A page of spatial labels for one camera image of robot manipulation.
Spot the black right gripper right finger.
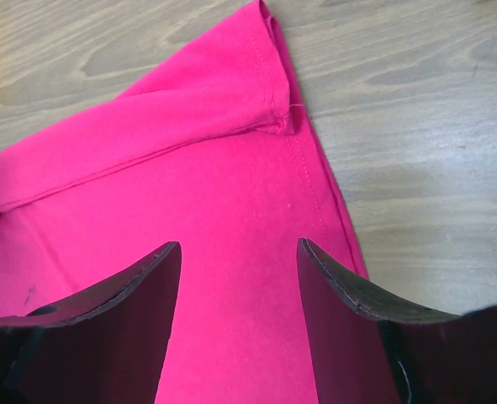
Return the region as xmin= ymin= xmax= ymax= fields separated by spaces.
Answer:
xmin=297 ymin=238 xmax=497 ymax=403

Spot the pink t shirt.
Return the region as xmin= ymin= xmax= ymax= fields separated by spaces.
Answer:
xmin=0 ymin=1 xmax=367 ymax=403

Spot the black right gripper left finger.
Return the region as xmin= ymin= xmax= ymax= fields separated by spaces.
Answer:
xmin=0 ymin=242 xmax=182 ymax=403

